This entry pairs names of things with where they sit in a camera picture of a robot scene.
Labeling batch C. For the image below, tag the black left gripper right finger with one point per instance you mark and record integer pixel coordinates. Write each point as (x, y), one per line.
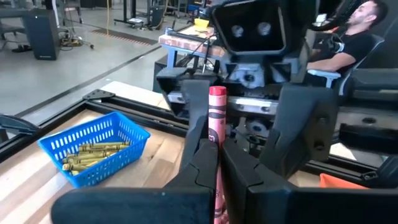
(280, 205)

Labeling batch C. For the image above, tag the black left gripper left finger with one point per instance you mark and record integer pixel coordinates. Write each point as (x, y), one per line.
(155, 205)

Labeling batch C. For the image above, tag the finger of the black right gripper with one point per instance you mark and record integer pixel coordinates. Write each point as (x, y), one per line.
(301, 130)
(196, 99)

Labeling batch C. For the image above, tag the red crayon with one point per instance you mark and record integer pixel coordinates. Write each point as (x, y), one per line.
(217, 118)

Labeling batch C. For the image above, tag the blue plastic basket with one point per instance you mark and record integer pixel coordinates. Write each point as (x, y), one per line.
(124, 130)

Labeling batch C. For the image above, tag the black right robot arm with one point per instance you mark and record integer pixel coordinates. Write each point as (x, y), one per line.
(373, 84)

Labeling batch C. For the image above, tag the wooden-top blue-legged table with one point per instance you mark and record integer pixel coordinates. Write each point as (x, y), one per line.
(186, 42)

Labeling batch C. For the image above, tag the blue-grey office chair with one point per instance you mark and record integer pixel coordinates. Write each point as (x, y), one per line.
(329, 75)

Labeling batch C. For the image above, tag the orange plastic basket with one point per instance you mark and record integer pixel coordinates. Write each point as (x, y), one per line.
(339, 183)

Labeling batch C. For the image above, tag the small yellow box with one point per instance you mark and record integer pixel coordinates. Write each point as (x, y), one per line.
(201, 23)

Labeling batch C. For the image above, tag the person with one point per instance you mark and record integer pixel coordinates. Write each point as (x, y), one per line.
(357, 43)

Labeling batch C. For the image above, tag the black wheeled stand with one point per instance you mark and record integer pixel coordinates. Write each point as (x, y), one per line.
(125, 12)

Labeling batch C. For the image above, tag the black cabinet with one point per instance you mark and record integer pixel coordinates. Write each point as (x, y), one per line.
(42, 34)

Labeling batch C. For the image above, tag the black aluminium table frame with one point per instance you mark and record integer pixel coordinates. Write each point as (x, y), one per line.
(140, 112)

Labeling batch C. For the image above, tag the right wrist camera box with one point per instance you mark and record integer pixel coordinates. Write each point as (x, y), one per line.
(224, 18)

